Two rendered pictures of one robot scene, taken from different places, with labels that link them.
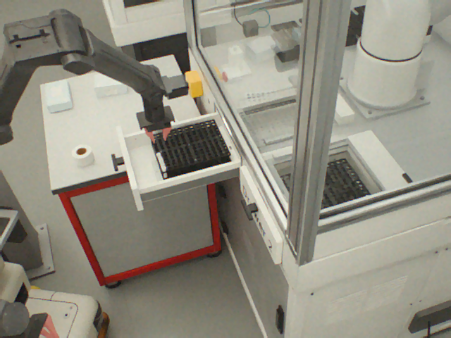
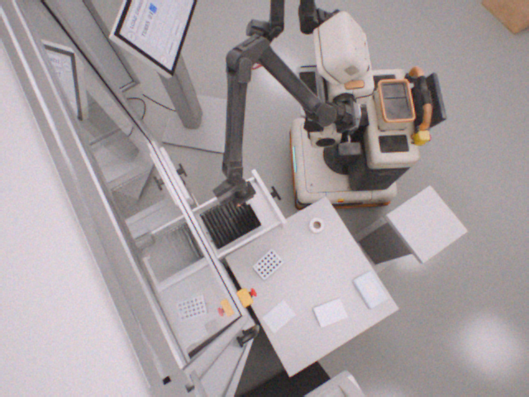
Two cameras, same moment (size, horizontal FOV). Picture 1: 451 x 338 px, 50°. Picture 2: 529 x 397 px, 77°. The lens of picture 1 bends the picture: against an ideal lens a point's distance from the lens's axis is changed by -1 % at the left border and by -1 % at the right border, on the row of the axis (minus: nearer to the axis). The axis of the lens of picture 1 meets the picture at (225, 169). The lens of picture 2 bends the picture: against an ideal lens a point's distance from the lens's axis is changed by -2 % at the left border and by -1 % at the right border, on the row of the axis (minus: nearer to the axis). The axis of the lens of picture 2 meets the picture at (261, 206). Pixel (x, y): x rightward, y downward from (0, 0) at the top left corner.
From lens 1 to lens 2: 1.55 m
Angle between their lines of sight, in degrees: 58
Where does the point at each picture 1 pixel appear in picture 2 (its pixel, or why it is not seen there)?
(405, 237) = not seen: hidden behind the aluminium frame
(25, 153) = (435, 347)
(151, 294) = not seen: hidden behind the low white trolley
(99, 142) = (312, 245)
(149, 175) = (256, 202)
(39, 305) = (330, 188)
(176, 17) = not seen: outside the picture
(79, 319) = (302, 184)
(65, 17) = (235, 56)
